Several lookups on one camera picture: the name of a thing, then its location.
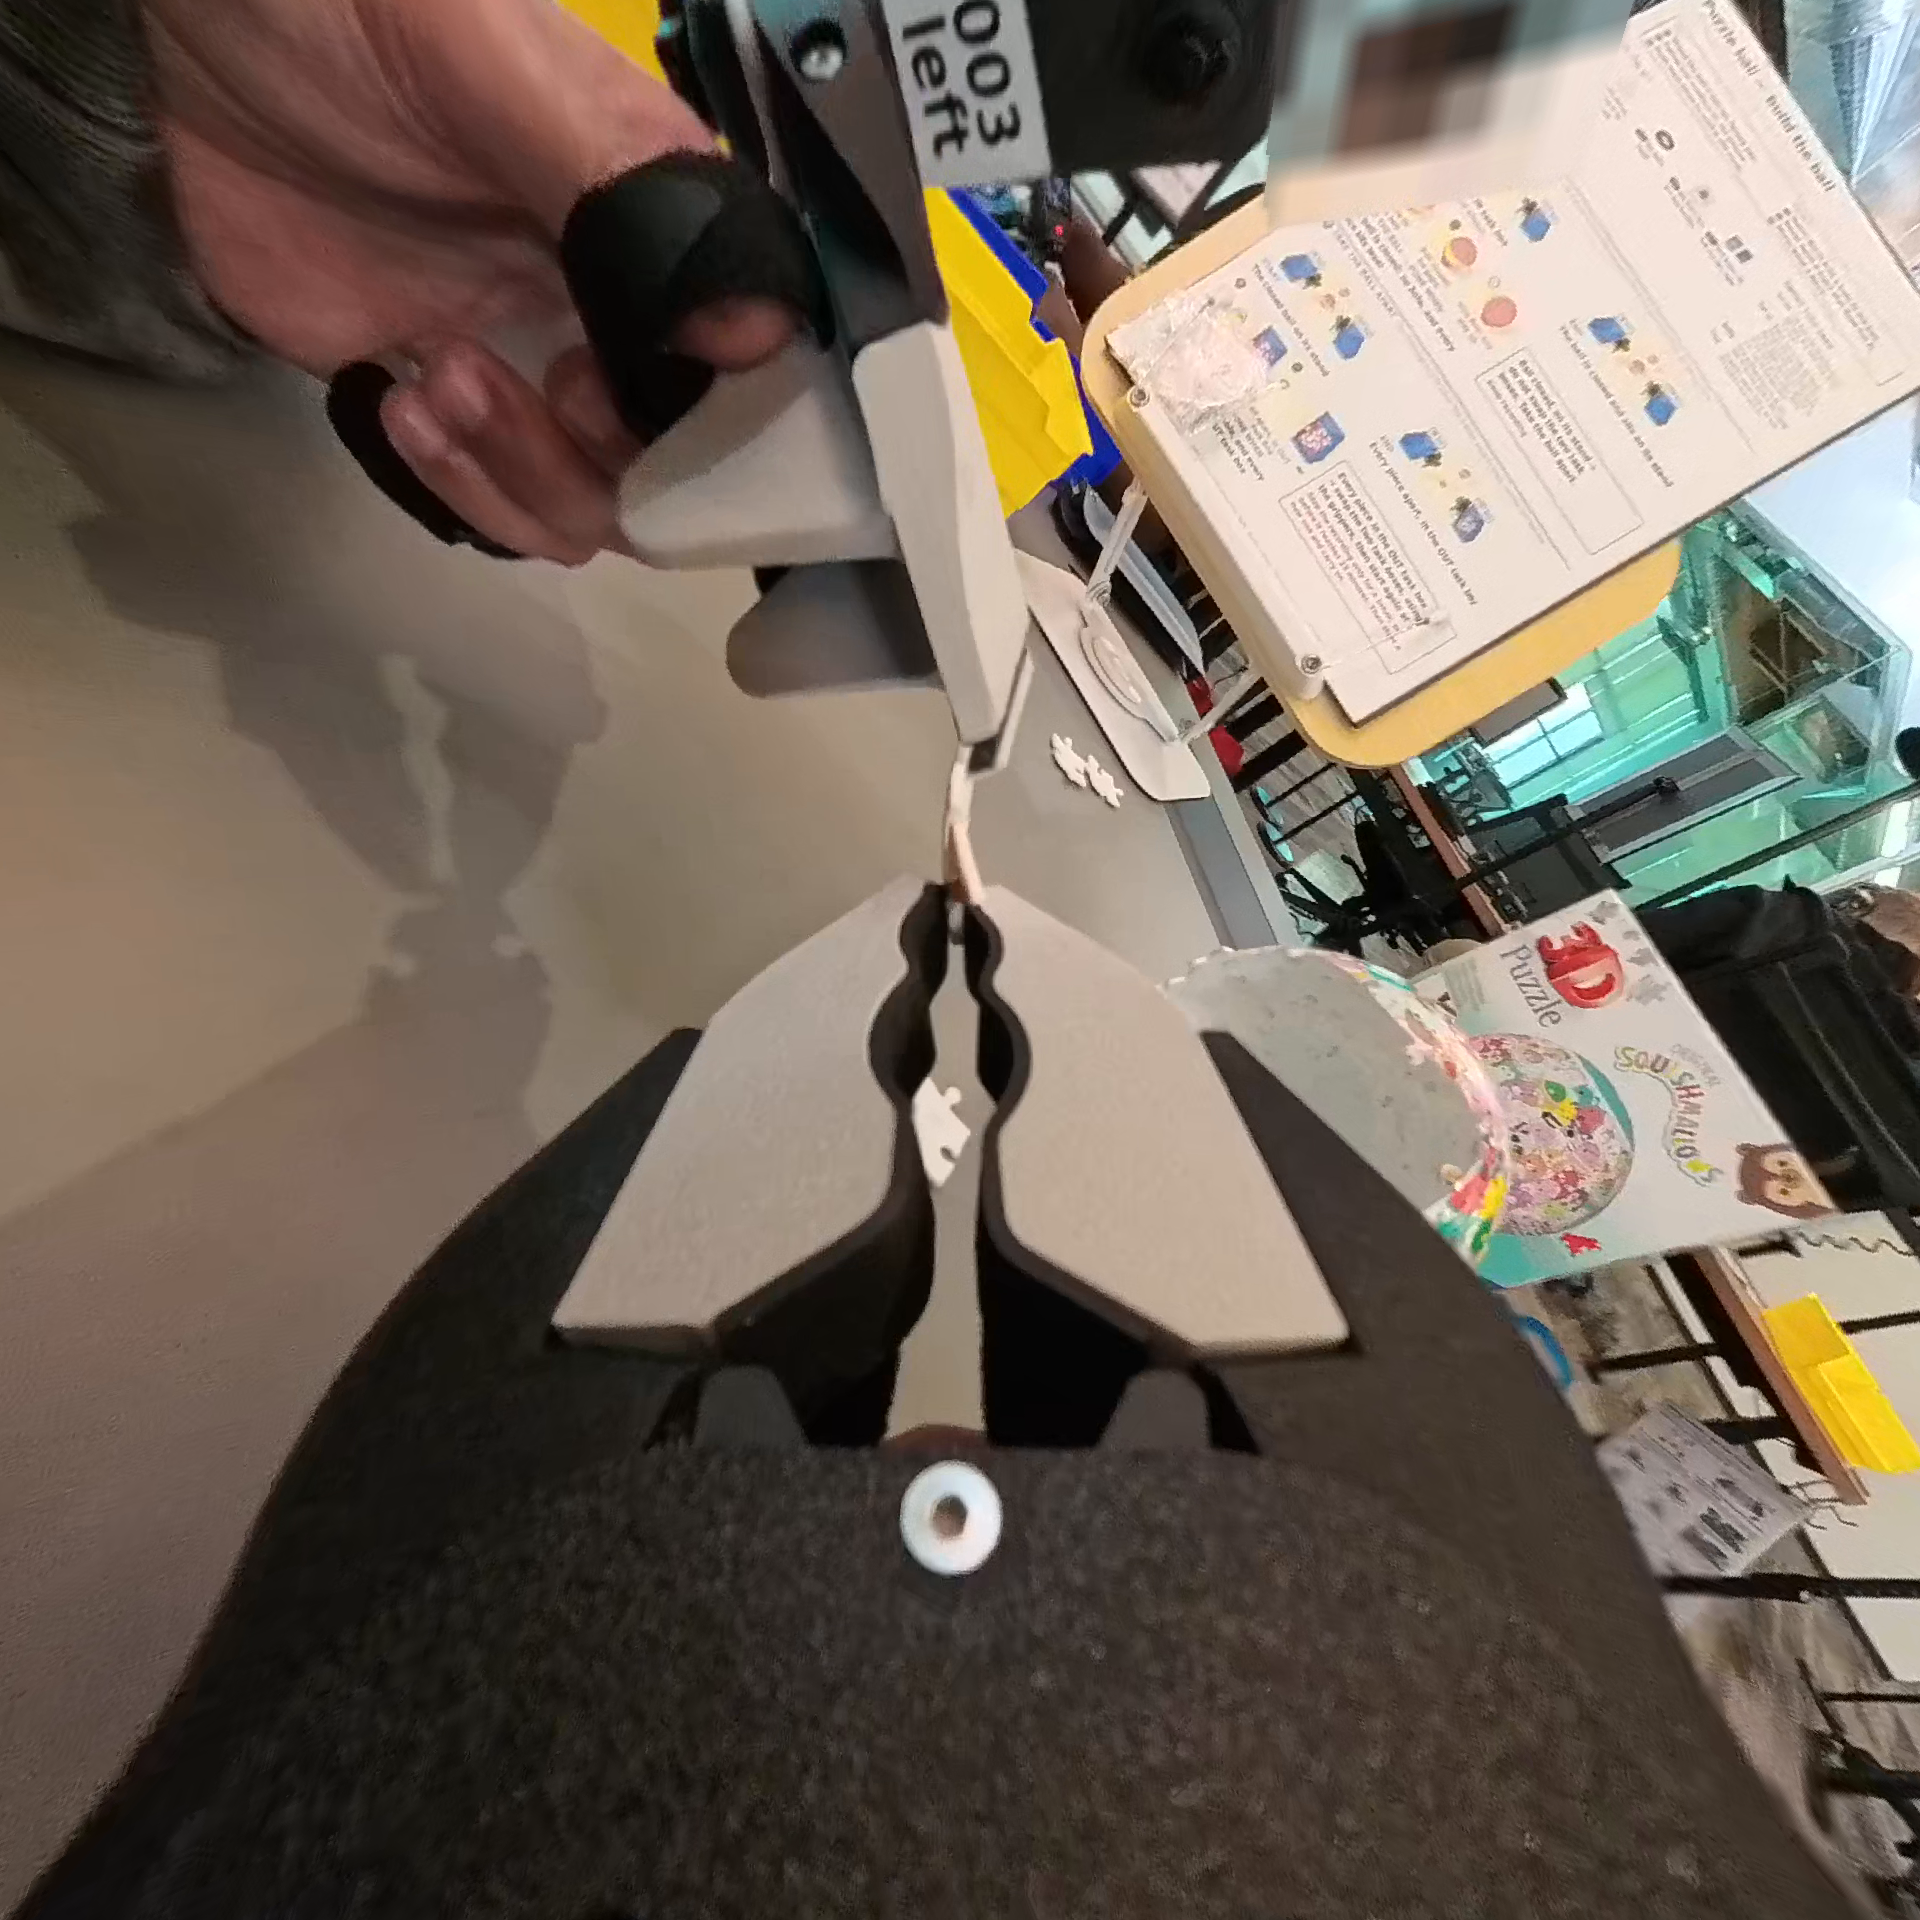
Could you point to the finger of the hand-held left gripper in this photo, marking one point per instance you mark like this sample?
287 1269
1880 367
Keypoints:
945 511

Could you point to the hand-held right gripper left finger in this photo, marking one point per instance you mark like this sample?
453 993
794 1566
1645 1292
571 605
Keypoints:
763 1186

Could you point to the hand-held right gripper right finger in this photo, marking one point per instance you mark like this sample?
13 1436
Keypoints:
1161 1186

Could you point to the white puzzle piece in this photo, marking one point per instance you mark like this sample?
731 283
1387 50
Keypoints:
943 1133
1106 785
1071 755
961 810

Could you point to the colourful 3D puzzle ball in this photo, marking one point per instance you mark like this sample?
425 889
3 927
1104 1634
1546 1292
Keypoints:
1320 1066

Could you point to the colourful puzzle box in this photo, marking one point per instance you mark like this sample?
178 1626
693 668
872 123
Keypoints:
1634 1109

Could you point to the person's left hand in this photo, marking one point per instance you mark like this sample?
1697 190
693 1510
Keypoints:
390 195

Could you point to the yellow storage bin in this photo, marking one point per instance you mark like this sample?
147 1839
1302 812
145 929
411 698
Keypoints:
1838 1382
1003 347

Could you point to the white board stand base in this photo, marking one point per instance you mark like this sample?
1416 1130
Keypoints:
1126 676

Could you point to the blue bag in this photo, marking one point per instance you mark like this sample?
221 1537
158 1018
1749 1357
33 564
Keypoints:
1546 1343

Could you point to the cardboard box with printed sheet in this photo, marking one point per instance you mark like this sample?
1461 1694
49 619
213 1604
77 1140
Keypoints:
1499 377

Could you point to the wooden table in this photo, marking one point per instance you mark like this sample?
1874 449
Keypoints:
1779 1372

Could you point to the black office chair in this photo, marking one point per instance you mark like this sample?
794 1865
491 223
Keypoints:
1785 1020

